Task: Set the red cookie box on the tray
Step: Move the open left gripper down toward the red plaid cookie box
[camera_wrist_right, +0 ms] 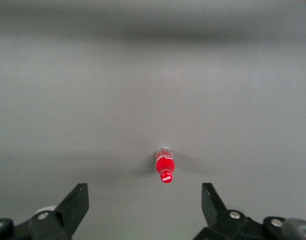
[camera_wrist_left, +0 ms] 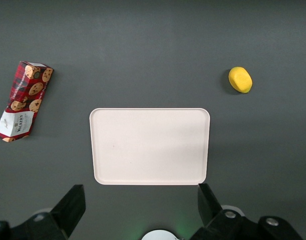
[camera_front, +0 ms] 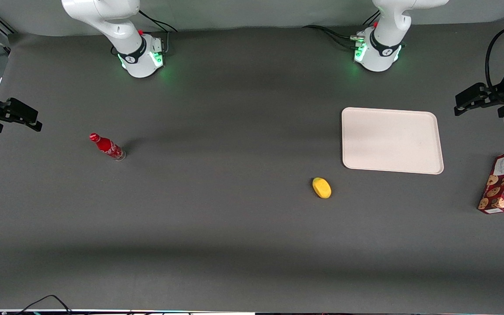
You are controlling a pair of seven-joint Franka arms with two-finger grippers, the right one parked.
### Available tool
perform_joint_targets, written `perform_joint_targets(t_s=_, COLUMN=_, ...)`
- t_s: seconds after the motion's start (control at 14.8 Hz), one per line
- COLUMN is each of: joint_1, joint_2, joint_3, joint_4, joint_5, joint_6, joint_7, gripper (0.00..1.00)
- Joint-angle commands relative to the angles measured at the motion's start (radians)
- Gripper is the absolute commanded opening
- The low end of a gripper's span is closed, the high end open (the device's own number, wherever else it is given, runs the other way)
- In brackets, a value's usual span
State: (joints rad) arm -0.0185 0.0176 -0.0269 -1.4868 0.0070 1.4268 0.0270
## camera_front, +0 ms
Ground red tartan cookie box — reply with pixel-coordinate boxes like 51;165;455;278
477;150;504;215

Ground cream rectangular tray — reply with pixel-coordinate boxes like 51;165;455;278
342;107;445;175

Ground red cola bottle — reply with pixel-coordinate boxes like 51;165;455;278
89;133;126;161

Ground yellow toy fruit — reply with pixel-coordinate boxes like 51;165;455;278
312;177;332;199

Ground aluminium frame rail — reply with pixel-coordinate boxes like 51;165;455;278
0;8;17;36

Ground black left arm base cables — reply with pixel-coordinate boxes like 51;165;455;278
302;10;381;49

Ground black right arm base cable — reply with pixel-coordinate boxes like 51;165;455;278
138;10;178;34

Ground black cable at table edge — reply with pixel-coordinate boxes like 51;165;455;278
15;294;74;315

